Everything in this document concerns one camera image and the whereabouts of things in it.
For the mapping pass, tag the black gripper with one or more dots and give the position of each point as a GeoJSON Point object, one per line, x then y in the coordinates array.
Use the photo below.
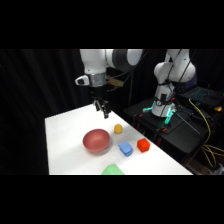
{"type": "Point", "coordinates": [98, 92]}

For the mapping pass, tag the green triangle block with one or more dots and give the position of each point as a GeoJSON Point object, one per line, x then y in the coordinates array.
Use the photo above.
{"type": "Point", "coordinates": [112, 170]}

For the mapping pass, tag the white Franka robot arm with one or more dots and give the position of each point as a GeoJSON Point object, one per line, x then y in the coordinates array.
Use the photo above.
{"type": "Point", "coordinates": [96, 63]}

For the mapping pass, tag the pink bowl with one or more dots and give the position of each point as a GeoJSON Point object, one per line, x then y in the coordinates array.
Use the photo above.
{"type": "Point", "coordinates": [96, 141]}

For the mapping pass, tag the yellow ball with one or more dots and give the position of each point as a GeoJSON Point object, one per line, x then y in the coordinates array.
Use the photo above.
{"type": "Point", "coordinates": [118, 128]}

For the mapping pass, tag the blue block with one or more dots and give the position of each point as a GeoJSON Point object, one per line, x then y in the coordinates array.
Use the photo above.
{"type": "Point", "coordinates": [126, 148]}

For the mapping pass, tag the red cube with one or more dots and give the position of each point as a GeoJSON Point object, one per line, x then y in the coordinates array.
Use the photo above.
{"type": "Point", "coordinates": [143, 145]}

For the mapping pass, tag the black robot stand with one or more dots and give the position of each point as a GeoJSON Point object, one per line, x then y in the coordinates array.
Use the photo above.
{"type": "Point", "coordinates": [181, 135]}

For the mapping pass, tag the black laptop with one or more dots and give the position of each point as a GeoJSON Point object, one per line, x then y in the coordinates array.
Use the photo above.
{"type": "Point", "coordinates": [203, 95]}

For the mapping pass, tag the small yellow object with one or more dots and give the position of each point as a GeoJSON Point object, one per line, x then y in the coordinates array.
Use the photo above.
{"type": "Point", "coordinates": [218, 108]}

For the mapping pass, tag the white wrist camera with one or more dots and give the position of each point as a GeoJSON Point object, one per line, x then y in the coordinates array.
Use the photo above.
{"type": "Point", "coordinates": [82, 80]}

